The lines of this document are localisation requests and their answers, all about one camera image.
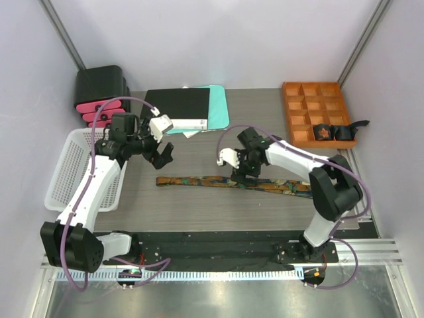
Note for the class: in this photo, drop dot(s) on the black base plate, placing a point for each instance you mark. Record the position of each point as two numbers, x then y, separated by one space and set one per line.
283 247

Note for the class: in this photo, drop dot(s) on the floral patterned necktie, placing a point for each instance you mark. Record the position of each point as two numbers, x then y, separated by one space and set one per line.
284 187

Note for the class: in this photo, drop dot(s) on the black pink drawer organizer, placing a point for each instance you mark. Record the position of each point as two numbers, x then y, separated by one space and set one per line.
94 86

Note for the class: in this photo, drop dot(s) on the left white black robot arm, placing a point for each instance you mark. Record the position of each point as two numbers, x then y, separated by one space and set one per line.
69 241

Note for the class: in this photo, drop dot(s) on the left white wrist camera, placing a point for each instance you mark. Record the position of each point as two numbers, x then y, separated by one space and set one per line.
159 124

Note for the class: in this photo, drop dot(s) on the white perforated plastic basket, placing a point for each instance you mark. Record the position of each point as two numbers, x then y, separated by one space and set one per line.
69 171

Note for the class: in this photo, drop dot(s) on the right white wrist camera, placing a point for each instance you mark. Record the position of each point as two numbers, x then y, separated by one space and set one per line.
229 156

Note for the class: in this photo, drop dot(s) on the aluminium rail frame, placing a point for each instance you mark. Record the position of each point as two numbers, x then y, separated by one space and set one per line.
367 252

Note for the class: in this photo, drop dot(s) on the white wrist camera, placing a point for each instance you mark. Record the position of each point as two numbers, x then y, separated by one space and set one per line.
229 156
159 124

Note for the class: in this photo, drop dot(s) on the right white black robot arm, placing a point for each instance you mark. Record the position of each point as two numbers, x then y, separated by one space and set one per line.
335 191

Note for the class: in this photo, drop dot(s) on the black notebook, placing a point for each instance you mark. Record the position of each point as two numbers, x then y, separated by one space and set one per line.
188 108

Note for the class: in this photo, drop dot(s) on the orange compartment tray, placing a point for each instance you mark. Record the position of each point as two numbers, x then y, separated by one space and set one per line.
308 104

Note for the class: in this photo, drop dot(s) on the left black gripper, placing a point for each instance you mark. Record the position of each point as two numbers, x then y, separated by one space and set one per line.
159 159

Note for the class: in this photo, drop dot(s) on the white slotted cable duct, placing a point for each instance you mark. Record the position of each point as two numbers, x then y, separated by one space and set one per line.
133 275

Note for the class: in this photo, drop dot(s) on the rolled tie orange leaf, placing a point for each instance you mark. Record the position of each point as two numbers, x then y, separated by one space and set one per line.
322 132

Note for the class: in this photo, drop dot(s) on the rolled dark blue tie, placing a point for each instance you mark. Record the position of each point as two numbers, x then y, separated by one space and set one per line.
347 132

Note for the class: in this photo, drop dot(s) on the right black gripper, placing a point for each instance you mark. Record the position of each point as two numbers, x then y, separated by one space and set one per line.
239 175

